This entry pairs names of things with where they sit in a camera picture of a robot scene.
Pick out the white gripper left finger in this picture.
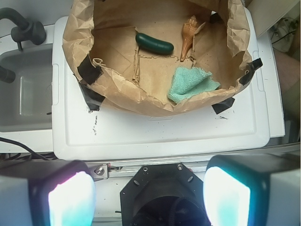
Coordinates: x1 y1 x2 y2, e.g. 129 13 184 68
0 160 96 226

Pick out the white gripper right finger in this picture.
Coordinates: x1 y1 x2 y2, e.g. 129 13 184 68
203 154 301 226

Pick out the teal blue woven cloth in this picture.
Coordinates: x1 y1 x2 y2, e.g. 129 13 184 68
167 66 220 104

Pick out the black tape piece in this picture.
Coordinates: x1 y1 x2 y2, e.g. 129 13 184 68
77 55 103 85
239 58 263 86
212 97 235 114
79 83 105 111

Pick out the dark grey toy faucet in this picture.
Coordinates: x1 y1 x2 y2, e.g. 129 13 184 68
0 8 47 51

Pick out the orange spiral seashell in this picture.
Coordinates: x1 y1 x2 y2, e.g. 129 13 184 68
180 16 206 62

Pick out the brown paper bag bin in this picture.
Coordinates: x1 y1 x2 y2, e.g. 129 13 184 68
63 0 252 117

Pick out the dark green toy cucumber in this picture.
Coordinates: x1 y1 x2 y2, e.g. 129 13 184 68
135 32 174 55

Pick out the black cable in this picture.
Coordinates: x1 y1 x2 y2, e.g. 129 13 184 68
0 137 56 161

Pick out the aluminium frame rail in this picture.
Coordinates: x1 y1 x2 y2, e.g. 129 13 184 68
85 155 209 181

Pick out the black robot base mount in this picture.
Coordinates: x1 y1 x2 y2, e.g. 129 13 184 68
120 168 211 226

